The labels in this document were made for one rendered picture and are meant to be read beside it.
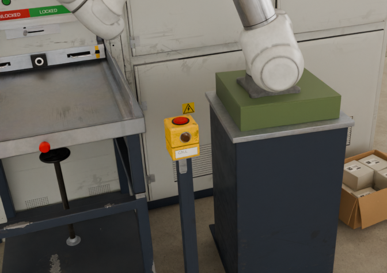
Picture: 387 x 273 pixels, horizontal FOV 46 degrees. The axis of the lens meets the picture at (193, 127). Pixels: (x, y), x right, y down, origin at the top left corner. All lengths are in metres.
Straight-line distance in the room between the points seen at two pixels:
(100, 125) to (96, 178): 0.90
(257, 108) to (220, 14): 0.73
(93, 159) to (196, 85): 0.61
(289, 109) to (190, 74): 0.74
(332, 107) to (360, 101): 1.06
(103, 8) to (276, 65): 0.60
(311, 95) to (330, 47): 0.88
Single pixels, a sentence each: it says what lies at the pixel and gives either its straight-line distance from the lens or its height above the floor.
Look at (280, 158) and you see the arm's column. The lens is 1.59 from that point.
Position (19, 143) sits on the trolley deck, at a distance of 1.45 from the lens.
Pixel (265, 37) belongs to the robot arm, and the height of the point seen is 1.09.
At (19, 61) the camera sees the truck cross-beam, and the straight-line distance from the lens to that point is 2.01.
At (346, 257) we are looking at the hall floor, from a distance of 2.20.
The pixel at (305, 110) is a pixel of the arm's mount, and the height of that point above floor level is 0.79.
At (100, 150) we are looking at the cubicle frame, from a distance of 2.23.
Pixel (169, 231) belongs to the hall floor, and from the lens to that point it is 2.30.
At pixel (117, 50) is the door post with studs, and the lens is 2.07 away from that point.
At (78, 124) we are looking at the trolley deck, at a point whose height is 0.85.
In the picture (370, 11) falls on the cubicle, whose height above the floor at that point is 0.90.
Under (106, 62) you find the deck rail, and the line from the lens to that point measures 2.01.
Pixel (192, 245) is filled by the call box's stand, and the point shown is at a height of 0.47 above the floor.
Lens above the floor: 1.44
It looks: 26 degrees down
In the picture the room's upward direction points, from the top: 4 degrees counter-clockwise
